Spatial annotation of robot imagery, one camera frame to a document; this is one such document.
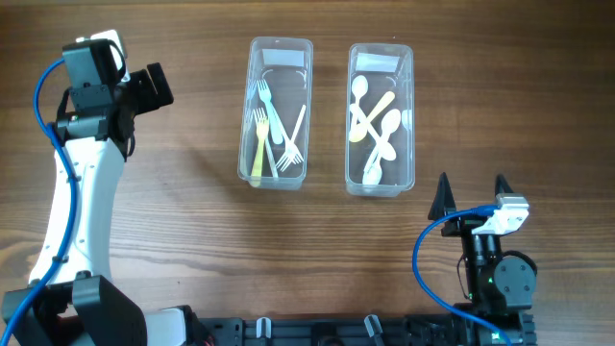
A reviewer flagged white plastic fork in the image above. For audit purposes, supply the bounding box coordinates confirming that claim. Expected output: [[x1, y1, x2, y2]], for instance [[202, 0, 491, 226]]
[[258, 79, 283, 145]]

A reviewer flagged beige plastic fork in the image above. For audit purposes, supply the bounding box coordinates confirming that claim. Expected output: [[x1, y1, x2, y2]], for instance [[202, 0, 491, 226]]
[[251, 109, 269, 187]]

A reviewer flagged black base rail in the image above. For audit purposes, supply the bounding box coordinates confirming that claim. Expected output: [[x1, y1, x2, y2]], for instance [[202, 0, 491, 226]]
[[191, 314, 537, 346]]

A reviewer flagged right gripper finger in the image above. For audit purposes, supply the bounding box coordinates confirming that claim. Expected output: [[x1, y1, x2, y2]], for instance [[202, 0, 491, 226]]
[[428, 172, 456, 221], [495, 174, 513, 196]]

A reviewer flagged bent white fork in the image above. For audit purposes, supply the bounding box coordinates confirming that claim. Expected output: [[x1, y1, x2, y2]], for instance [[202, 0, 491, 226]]
[[253, 108, 279, 178], [277, 105, 307, 171]]

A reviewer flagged clear plastic container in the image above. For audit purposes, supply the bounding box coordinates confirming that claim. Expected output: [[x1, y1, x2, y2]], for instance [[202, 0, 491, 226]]
[[237, 37, 313, 190], [345, 43, 415, 197]]

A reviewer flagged left clear plastic container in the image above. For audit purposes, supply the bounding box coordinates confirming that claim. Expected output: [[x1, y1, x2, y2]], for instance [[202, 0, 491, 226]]
[[237, 37, 313, 190]]

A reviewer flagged white plastic spoon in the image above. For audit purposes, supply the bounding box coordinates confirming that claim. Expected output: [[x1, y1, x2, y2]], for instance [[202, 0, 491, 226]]
[[349, 75, 368, 141], [350, 105, 401, 161]]

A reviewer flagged white spoon with long handle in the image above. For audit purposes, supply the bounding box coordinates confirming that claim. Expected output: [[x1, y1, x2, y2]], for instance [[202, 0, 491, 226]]
[[363, 109, 401, 172]]

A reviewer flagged right blue cable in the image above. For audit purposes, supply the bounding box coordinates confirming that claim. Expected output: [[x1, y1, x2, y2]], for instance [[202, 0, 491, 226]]
[[411, 204, 515, 346]]

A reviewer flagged clear thin plastic fork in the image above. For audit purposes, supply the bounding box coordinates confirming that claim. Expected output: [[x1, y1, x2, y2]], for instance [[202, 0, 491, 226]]
[[276, 116, 304, 171]]

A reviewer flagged blue cable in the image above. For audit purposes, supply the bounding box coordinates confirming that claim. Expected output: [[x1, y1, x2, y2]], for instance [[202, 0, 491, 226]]
[[0, 57, 81, 346], [411, 204, 515, 346]]

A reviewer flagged yellow plastic spoon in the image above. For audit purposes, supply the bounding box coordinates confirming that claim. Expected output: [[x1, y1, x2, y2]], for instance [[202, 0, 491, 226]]
[[349, 91, 395, 142]]

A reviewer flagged right clear plastic container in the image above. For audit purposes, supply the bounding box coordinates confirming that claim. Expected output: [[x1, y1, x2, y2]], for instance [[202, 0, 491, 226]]
[[345, 43, 415, 197]]

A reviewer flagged left blue cable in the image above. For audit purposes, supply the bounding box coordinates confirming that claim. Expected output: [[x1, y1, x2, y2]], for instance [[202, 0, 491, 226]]
[[0, 57, 81, 346]]

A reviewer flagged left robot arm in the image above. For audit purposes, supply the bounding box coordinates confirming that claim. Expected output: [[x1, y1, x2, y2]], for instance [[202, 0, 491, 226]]
[[1, 31, 206, 345]]

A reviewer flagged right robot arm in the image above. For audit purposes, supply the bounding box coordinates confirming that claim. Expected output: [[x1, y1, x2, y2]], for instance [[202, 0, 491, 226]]
[[427, 174, 537, 345]]

